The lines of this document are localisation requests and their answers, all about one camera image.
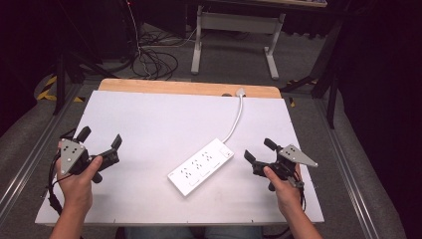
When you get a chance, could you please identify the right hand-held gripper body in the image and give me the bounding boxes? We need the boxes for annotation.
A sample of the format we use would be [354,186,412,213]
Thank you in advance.
[252,143,319,192]

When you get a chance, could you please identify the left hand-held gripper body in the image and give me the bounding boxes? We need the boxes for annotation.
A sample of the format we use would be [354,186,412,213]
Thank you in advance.
[59,133,121,184]

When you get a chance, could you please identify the person's left hand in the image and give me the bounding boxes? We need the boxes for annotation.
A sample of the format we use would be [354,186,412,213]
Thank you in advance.
[55,141,105,215]

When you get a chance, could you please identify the person's right hand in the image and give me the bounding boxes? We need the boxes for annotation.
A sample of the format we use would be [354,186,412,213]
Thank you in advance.
[263,164,304,217]

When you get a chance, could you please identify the white table board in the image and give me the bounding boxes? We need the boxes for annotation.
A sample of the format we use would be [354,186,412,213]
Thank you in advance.
[34,90,325,227]

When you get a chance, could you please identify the white power strip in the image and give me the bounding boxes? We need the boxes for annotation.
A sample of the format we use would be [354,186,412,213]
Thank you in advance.
[167,137,235,197]

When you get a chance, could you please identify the black tripod stand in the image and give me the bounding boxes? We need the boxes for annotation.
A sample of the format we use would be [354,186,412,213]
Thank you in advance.
[53,46,117,117]

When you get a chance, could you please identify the wooden table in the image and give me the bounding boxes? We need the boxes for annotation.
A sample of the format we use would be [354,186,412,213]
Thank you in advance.
[98,78,283,100]

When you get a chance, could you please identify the black metal stand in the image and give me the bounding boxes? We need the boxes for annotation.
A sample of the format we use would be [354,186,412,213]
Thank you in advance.
[279,18,344,129]

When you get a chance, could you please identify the aluminium rail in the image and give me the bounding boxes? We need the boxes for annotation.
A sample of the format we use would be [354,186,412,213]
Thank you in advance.
[314,99,380,239]
[0,84,85,213]

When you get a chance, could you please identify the white power strip cable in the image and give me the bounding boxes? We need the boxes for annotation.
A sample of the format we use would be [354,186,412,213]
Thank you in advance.
[221,95,245,144]

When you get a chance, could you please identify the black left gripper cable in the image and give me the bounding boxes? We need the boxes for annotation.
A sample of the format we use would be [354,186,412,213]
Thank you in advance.
[47,152,69,216]

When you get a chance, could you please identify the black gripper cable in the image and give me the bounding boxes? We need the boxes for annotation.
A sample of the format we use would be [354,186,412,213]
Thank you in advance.
[263,185,308,239]
[47,152,69,216]

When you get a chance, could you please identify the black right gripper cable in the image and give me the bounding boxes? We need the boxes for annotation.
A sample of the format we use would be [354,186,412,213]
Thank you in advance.
[263,185,308,239]

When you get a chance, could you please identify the black floor cables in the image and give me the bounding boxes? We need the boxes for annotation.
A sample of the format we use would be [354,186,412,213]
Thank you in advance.
[129,31,180,82]

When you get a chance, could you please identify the thin white floor cable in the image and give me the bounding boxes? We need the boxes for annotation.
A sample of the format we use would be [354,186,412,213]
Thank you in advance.
[125,0,200,79]

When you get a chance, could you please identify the white metal desk frame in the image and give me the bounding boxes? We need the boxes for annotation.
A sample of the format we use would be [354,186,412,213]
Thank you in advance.
[190,4,287,81]

